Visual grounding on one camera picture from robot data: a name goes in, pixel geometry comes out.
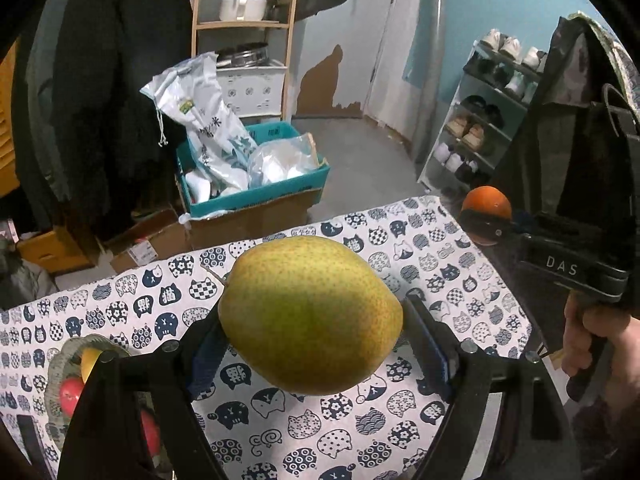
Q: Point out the orange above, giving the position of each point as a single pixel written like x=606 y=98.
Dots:
x=487 y=201

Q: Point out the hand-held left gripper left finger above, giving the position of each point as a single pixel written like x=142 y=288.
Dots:
x=207 y=365

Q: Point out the white door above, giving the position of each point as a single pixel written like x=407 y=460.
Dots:
x=395 y=35

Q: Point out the white printed plastic bag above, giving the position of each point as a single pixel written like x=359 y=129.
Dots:
x=205 y=110

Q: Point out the wooden louvered wardrobe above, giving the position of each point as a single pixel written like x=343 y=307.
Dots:
x=7 y=135

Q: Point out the group of shoes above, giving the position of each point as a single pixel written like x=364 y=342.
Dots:
x=475 y=135

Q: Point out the round metal pan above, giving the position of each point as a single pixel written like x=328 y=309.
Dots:
x=242 y=55

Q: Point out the white printed drawer box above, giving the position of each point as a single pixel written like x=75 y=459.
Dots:
x=252 y=91

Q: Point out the wooden shelf unit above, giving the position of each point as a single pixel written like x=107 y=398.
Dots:
x=200 y=10

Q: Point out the cat print tablecloth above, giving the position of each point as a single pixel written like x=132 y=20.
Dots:
x=350 y=420

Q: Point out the large cardboard box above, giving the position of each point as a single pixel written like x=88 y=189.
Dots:
x=255 y=222

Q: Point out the small labelled cardboard box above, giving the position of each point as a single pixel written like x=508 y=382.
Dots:
x=145 y=245

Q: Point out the green pear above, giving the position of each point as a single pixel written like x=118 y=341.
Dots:
x=310 y=315

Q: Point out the clear plastic bag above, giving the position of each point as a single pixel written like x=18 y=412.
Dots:
x=282 y=162

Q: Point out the yellow lemon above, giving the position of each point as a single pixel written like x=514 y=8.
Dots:
x=89 y=362

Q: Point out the teal box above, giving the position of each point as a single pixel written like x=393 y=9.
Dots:
x=300 y=180

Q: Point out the person's right hand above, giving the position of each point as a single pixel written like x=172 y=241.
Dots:
x=622 y=360

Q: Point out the white cooking pot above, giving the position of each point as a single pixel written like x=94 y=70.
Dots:
x=242 y=7

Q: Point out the black hanging coat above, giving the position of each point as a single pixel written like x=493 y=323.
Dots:
x=125 y=85

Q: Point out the grey hanging bag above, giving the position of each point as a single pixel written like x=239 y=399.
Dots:
x=315 y=0

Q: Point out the wooden drawer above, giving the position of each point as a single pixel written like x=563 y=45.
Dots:
x=52 y=250

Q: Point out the grey padded jacket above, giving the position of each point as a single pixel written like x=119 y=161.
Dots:
x=22 y=280

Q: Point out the white shoe rack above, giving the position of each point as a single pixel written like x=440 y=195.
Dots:
x=450 y=110

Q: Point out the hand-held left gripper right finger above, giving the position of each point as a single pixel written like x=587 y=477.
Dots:
x=431 y=342

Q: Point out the dark grey hanging jacket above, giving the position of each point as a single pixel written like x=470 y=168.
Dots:
x=45 y=110

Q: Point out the small red apple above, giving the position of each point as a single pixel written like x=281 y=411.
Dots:
x=150 y=432

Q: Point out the large red apple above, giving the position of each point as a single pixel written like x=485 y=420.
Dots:
x=71 y=396

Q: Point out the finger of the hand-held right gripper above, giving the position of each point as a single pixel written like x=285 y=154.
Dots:
x=482 y=230

